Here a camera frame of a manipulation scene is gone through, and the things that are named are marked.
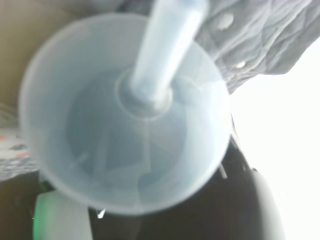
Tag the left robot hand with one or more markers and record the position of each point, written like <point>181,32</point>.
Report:
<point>200,225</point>

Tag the large translucent plastic syringe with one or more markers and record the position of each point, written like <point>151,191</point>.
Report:
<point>125,150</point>

